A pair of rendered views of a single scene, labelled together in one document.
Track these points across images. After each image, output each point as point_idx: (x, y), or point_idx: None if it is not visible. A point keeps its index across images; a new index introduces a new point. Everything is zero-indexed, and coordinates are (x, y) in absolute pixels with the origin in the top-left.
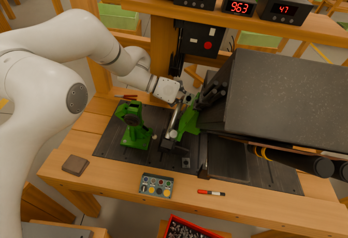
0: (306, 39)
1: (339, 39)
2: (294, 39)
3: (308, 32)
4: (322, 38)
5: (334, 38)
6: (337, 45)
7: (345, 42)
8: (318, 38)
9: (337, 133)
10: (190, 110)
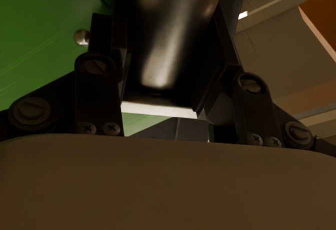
0: (325, 43)
1: (309, 27)
2: (333, 50)
3: (330, 55)
4: (317, 35)
5: (312, 30)
6: (304, 15)
7: (304, 19)
8: (319, 37)
9: None
10: (50, 82)
